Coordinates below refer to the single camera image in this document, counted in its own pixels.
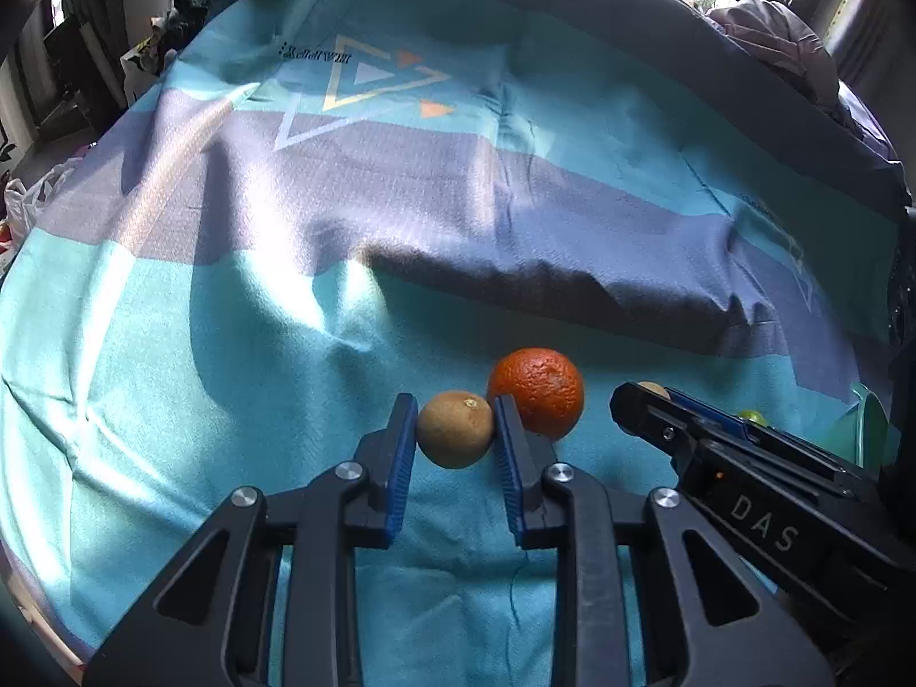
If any green bowl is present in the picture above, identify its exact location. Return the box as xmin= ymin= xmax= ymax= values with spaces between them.
xmin=830 ymin=382 xmax=903 ymax=477

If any white plastic bag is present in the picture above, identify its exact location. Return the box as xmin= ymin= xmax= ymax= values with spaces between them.
xmin=3 ymin=163 xmax=76 ymax=244

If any printed blue blanket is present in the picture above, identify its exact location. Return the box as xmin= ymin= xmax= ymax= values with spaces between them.
xmin=0 ymin=0 xmax=911 ymax=668

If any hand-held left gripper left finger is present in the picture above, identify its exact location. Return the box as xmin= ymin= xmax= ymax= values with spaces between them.
xmin=82 ymin=392 xmax=420 ymax=687

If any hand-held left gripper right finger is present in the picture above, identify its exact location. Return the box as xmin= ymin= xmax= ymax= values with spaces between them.
xmin=493 ymin=393 xmax=838 ymax=687

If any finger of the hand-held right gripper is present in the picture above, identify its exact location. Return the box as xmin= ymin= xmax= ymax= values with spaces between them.
xmin=610 ymin=381 xmax=717 ymax=460
xmin=667 ymin=389 xmax=763 ymax=441

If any deep orange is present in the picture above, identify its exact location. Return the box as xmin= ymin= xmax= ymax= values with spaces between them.
xmin=487 ymin=348 xmax=585 ymax=442

